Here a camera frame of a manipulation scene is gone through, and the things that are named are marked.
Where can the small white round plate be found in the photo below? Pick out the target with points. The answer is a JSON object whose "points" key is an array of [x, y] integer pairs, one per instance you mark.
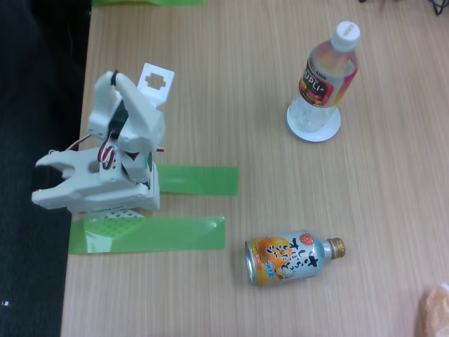
{"points": [[331, 131]]}

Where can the clear plastic bottle orange label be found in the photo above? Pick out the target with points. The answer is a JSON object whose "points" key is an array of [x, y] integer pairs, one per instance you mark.
{"points": [[326, 80]]}

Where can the orange drink aluminium bottle can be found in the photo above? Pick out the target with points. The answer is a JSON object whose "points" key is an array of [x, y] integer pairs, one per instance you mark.
{"points": [[280, 259]]}

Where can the short green tape strip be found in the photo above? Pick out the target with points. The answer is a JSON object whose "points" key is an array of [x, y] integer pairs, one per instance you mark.
{"points": [[200, 180]]}

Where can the long green tape strip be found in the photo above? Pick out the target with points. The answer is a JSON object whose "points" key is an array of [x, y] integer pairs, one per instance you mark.
{"points": [[168, 235]]}

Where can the green tape at table edge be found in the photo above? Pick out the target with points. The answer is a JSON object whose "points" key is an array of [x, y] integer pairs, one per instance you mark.
{"points": [[147, 2]]}

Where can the orange translucent plastic bag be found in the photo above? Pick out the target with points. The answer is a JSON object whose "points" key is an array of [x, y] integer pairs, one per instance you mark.
{"points": [[438, 312]]}

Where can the white empty camera mount bracket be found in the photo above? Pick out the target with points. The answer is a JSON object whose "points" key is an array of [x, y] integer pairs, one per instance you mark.
{"points": [[159, 96]]}

